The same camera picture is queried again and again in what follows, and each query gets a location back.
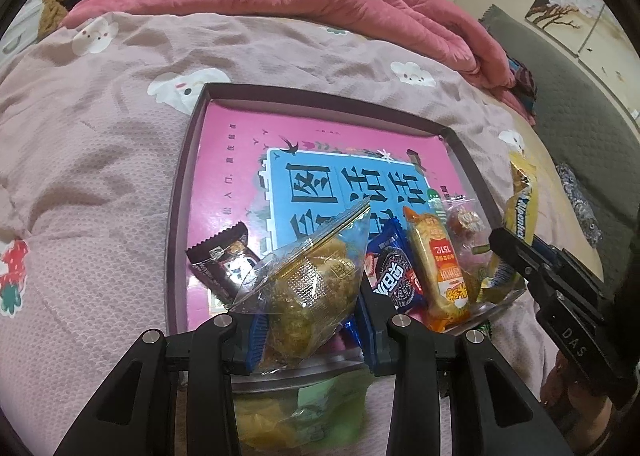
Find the white drawer cabinet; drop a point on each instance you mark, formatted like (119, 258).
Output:
(20, 31)

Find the brown chocolate bar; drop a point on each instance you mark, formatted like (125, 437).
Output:
(220, 261)

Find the grey quilted headboard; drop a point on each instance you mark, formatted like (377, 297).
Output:
(575, 101)

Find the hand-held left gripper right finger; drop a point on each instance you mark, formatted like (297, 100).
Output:
(370, 331)

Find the clear golden pastry packet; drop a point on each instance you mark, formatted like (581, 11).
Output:
(310, 291)

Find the yellow candy packet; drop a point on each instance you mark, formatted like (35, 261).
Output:
(520, 206)

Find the tree wall painting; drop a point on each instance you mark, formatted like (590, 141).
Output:
(565, 1)

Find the speckled grey cloth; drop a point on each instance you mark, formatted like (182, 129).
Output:
(577, 201)

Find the striped dark clothes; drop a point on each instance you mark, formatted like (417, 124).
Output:
(522, 86)

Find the pink printed bedsheet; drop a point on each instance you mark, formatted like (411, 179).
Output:
(100, 161)

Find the clear round pastry packet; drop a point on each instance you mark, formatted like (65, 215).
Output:
(465, 226)

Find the green snack packet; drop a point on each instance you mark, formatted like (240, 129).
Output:
(335, 411)

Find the dark box lid pink insert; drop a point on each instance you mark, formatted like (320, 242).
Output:
(235, 161)

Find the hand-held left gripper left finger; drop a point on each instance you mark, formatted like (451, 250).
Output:
(257, 338)

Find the brown fluffy cloth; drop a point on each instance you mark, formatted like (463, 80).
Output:
(54, 11)

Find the pale yellow snack packet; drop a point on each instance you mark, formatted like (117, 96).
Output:
(265, 426)

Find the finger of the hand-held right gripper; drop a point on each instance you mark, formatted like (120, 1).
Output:
(515, 256)
(552, 255)

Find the person's right hand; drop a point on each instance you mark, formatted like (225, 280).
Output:
(575, 411)

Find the orange cracker packet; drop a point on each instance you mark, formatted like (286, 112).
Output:
(440, 266)

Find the blue cookie packet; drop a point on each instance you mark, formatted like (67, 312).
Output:
(395, 271)

